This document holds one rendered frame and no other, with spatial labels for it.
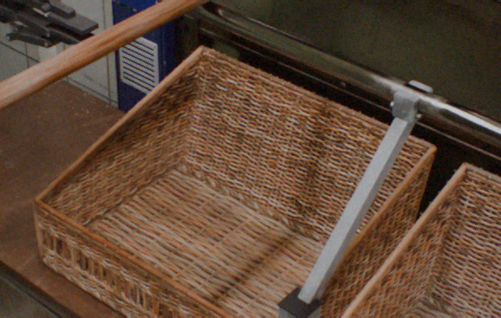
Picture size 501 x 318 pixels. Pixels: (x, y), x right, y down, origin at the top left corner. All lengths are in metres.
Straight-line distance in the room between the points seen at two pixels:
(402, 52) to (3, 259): 0.84
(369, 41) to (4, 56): 1.20
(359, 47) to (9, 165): 0.82
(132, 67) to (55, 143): 0.24
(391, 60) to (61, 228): 0.66
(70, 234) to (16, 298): 0.26
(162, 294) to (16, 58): 1.14
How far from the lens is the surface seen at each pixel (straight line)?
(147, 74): 2.14
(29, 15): 1.39
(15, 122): 2.25
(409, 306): 1.75
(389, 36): 1.71
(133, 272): 1.64
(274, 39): 1.35
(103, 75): 2.32
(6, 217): 1.98
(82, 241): 1.72
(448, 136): 1.73
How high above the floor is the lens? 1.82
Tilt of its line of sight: 36 degrees down
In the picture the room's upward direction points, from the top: 2 degrees clockwise
